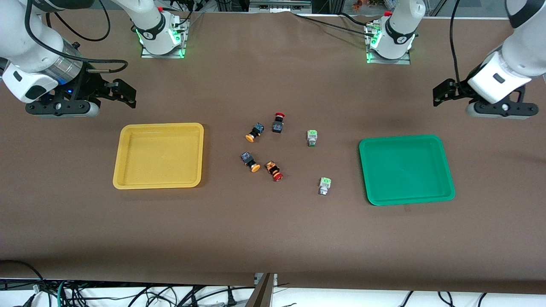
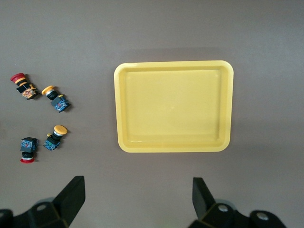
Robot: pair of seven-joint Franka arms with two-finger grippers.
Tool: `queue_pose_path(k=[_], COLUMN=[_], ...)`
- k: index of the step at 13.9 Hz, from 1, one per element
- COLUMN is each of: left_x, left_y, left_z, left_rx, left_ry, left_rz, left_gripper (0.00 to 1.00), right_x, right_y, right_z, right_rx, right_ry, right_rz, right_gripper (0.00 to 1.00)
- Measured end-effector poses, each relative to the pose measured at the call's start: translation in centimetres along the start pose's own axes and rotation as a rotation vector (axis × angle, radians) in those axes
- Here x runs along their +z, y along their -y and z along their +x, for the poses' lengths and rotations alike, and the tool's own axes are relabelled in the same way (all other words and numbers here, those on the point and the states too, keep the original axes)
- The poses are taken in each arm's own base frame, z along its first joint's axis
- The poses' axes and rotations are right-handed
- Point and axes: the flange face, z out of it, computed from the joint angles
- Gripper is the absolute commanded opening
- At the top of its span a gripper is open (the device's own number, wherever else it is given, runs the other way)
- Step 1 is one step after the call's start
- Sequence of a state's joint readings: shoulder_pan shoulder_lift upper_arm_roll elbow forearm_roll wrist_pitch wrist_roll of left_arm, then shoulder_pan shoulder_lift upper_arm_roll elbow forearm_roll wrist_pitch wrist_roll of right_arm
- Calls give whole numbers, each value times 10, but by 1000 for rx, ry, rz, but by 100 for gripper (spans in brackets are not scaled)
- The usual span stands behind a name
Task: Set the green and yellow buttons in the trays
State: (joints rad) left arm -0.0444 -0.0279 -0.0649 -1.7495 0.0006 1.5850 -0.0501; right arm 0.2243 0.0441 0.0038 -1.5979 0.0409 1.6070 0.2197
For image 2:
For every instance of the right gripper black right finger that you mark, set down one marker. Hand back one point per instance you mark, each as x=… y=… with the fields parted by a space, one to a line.
x=204 y=204

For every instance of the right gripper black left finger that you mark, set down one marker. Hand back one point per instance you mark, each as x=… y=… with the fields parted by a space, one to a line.
x=64 y=202

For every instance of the yellow push button blue block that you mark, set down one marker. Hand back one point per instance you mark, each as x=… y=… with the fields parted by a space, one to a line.
x=58 y=102
x=55 y=136

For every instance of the red push button blue block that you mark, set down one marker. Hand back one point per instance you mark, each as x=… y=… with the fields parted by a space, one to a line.
x=28 y=145

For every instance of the yellow plastic tray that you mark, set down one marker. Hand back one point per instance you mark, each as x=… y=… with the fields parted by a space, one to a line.
x=173 y=107

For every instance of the red emergency button orange block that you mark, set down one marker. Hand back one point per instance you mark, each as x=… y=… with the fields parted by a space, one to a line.
x=26 y=89

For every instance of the brown table cover sheet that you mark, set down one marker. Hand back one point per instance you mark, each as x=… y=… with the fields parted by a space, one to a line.
x=152 y=28

